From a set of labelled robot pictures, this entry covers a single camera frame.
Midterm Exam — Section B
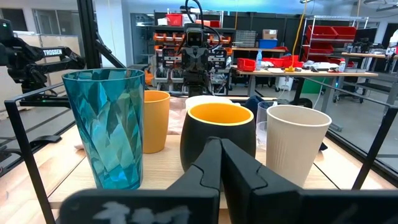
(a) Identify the red plastic bin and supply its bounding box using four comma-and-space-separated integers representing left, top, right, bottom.
236, 57, 257, 73

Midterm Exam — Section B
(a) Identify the blue plastic bin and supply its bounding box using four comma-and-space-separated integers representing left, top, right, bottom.
258, 38, 279, 50

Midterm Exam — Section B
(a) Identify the orange plastic cup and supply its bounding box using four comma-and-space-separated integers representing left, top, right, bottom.
142, 90, 172, 154

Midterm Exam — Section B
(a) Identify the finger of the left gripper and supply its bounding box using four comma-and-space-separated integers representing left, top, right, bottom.
183, 79, 197, 97
195, 79, 208, 97

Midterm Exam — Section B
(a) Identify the long work table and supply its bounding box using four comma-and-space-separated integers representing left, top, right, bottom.
235, 67, 379, 98

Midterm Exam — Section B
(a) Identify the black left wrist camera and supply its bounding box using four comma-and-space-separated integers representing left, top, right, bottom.
185, 27, 205, 48

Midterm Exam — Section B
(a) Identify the black metal shelf frame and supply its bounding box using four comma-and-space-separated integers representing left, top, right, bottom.
3, 82, 398, 224

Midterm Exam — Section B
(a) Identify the green bin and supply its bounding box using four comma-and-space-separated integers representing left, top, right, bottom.
300, 77, 325, 95

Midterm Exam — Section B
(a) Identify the black mug with orange inside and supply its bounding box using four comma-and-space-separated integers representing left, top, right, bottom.
179, 102, 257, 172

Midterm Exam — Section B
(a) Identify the beige ribbed cup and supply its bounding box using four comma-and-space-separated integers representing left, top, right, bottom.
265, 105, 333, 188

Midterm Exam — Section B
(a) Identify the white ceramic mug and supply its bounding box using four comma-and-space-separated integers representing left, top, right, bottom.
184, 95, 234, 110

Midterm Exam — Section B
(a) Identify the cardboard box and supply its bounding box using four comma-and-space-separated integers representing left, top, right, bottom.
262, 28, 279, 40

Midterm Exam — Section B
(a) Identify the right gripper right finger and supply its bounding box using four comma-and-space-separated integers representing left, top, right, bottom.
221, 139, 398, 224

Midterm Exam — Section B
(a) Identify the metal rack with red bins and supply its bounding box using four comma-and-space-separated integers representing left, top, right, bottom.
300, 14, 370, 65

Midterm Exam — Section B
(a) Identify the yellow hanging cable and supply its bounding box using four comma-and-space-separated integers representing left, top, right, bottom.
291, 0, 309, 57

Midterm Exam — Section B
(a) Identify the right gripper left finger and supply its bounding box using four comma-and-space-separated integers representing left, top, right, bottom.
58, 136, 223, 224

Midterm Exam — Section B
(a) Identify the navy blue cloth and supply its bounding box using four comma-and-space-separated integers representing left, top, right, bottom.
243, 95, 266, 116

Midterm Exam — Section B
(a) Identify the red storage box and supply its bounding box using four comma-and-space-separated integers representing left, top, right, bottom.
165, 12, 185, 27

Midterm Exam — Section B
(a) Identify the clear glass cup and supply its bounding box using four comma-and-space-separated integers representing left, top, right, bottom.
255, 100, 277, 152

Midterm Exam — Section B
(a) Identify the teal faceted plastic tumbler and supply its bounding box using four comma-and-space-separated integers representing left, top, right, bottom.
62, 68, 146, 191

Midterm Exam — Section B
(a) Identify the beige cloth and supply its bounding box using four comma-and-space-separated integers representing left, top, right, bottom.
167, 96, 188, 136

